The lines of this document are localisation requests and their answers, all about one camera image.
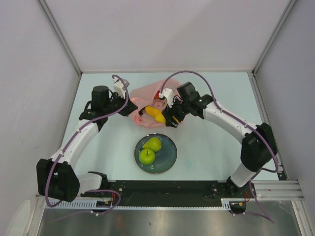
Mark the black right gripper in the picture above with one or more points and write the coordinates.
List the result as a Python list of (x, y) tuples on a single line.
[(169, 112)]

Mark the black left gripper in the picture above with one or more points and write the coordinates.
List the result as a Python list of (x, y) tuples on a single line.
[(127, 109)]

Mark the pink plastic bag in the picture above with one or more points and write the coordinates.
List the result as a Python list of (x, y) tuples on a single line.
[(142, 97)]

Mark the green fake pear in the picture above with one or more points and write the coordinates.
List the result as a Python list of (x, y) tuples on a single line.
[(154, 143)]

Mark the dark teal ceramic plate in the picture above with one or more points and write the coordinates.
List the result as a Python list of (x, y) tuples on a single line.
[(165, 157)]

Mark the green fake apple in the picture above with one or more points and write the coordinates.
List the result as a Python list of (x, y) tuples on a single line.
[(147, 156)]

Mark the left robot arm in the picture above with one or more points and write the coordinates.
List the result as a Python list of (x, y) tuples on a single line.
[(56, 177)]

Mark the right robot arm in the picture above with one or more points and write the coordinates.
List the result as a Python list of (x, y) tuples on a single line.
[(258, 144)]

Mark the black fake grapes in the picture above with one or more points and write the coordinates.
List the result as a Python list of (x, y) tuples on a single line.
[(141, 112)]

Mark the yellow fake mango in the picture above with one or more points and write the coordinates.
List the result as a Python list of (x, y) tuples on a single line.
[(156, 114)]

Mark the red fake fruit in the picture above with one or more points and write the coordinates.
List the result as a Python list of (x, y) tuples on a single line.
[(156, 96)]

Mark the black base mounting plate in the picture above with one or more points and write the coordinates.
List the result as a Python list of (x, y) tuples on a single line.
[(158, 193)]

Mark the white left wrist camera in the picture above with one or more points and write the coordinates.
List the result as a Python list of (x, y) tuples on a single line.
[(119, 88)]

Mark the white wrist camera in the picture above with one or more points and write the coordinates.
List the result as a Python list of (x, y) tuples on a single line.
[(168, 95), (119, 88)]

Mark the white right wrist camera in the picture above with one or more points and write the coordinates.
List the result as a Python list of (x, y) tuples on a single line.
[(168, 95)]

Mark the white slotted cable duct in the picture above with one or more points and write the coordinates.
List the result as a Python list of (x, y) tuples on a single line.
[(78, 204)]

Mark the aluminium frame rail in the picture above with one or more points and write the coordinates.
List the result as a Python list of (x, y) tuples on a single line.
[(278, 190)]

